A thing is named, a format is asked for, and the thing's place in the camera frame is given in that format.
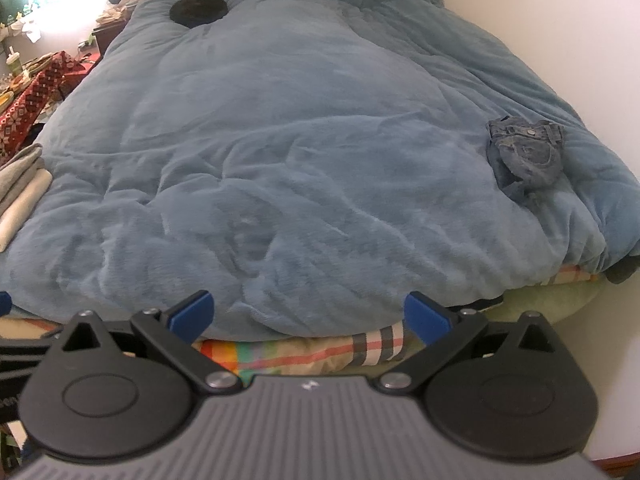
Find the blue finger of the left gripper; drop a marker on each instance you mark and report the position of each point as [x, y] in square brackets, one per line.
[5, 303]

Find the blue plush blanket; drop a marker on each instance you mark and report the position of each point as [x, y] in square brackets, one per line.
[313, 142]

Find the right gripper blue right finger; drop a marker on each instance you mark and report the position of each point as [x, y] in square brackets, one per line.
[445, 333]

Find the blue denim shorts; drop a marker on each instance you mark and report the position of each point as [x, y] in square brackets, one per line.
[525, 157]

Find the black round patch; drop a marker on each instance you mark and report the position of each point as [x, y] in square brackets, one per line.
[194, 13]

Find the plaid bed sheet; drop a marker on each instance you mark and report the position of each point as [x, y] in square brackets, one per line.
[360, 328]

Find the folded grey clothes stack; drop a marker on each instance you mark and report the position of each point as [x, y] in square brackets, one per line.
[24, 180]

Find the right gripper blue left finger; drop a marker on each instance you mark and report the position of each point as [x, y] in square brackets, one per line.
[167, 337]

